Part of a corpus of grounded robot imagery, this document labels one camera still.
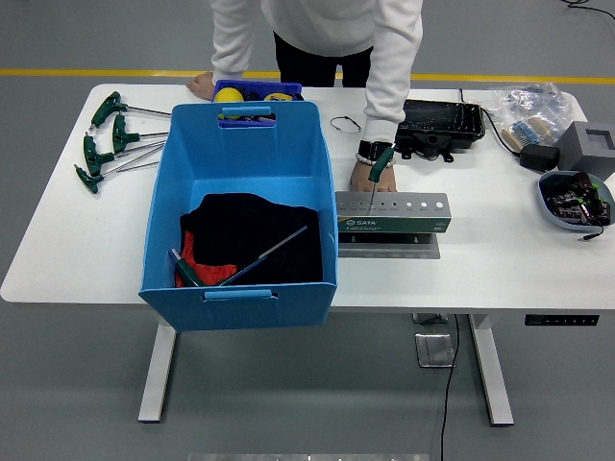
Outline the person's right hand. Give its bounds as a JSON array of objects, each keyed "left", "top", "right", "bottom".
[{"left": 185, "top": 70, "right": 216, "bottom": 101}]

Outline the person's left hand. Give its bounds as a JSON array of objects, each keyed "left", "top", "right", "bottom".
[{"left": 349, "top": 158, "right": 398, "bottom": 194}]

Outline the small green T-handle hex wrench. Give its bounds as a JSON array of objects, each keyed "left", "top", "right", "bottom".
[{"left": 367, "top": 145, "right": 397, "bottom": 210}]

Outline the green grey wrench holder rack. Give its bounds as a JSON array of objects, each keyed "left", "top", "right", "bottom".
[{"left": 334, "top": 190, "right": 454, "bottom": 260}]

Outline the large green T-handle hex wrench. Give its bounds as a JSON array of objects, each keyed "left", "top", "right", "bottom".
[{"left": 167, "top": 224, "right": 309, "bottom": 288}]

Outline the large blue plastic storage box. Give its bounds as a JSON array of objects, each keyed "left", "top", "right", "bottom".
[{"left": 137, "top": 100, "right": 340, "bottom": 332}]

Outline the yellow ball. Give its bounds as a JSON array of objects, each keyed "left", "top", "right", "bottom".
[{"left": 214, "top": 86, "right": 246, "bottom": 120}]

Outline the black wrist watch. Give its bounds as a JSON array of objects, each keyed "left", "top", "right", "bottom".
[{"left": 357, "top": 139, "right": 393, "bottom": 162}]

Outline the small dark blue bin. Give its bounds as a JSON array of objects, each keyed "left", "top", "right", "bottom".
[{"left": 211, "top": 79, "right": 305, "bottom": 129}]

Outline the black rectangular tray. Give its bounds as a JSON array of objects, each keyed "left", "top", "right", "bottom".
[{"left": 396, "top": 99, "right": 486, "bottom": 163}]

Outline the black cloth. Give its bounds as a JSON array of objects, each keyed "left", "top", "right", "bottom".
[{"left": 179, "top": 192, "right": 324, "bottom": 285}]

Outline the person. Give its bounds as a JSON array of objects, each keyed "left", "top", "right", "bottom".
[{"left": 185, "top": 0, "right": 425, "bottom": 194}]

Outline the orange cloth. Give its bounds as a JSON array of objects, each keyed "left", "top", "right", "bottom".
[{"left": 175, "top": 230, "right": 239, "bottom": 288}]

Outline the taped resistor strip bundle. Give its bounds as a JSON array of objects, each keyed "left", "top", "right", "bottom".
[{"left": 502, "top": 117, "right": 561, "bottom": 150}]

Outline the black power adapter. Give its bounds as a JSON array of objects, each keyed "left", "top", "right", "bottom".
[{"left": 519, "top": 143, "right": 561, "bottom": 173}]

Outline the clear plastic bag of parts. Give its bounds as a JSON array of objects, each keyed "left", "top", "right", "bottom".
[{"left": 489, "top": 82, "right": 578, "bottom": 148}]

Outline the square metal floor plate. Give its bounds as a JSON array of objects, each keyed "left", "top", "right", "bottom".
[{"left": 414, "top": 332, "right": 456, "bottom": 369}]

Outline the light blue dish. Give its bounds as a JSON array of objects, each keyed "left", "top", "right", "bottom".
[{"left": 536, "top": 170, "right": 615, "bottom": 233}]

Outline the dark electronic parts pile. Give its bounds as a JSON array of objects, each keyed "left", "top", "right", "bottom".
[{"left": 545, "top": 171, "right": 612, "bottom": 227}]

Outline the grey foam block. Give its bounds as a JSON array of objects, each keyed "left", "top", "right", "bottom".
[{"left": 556, "top": 120, "right": 615, "bottom": 182}]

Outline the white table leg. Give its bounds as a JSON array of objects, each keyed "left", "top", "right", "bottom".
[
  {"left": 137, "top": 322, "right": 178, "bottom": 424},
  {"left": 468, "top": 314, "right": 515, "bottom": 427}
]

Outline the black table control panel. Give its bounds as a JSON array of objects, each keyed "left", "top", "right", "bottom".
[{"left": 524, "top": 314, "right": 601, "bottom": 328}]

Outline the white bead bracelet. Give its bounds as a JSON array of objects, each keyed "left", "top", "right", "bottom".
[{"left": 355, "top": 151, "right": 396, "bottom": 168}]

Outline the thin wire ring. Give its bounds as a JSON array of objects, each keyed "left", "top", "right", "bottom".
[{"left": 329, "top": 115, "right": 364, "bottom": 136}]

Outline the black adapter cord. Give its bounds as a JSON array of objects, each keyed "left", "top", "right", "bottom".
[{"left": 459, "top": 87, "right": 524, "bottom": 158}]

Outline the black looped floor cable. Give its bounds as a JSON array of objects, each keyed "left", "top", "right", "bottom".
[{"left": 560, "top": 0, "right": 615, "bottom": 23}]

